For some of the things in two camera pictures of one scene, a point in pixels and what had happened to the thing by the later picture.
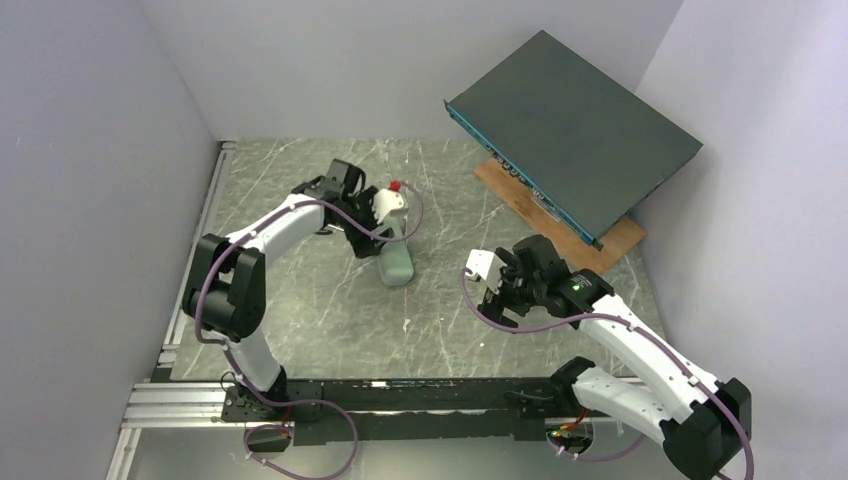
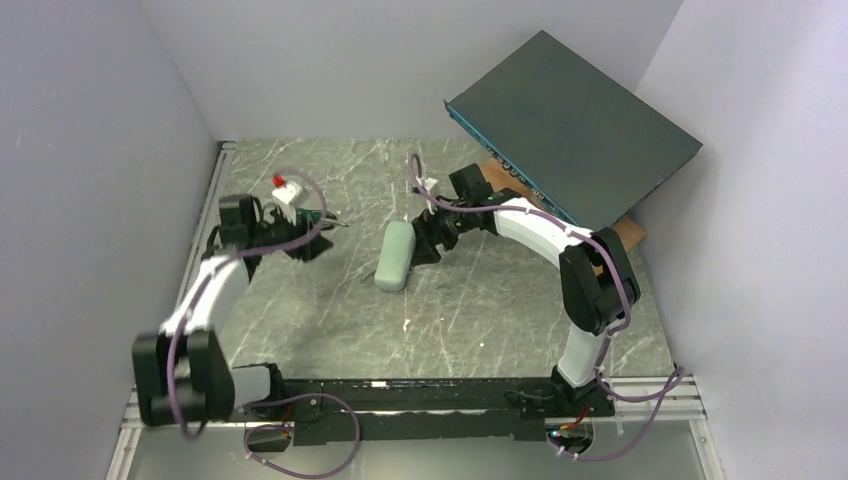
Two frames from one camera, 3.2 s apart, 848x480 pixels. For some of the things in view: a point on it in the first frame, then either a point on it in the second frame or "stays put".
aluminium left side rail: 220,167 stays put
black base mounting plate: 383,412 stays put
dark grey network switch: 584,146 stays put
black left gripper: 365,234 -> 299,234
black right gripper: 506,296 -> 428,235
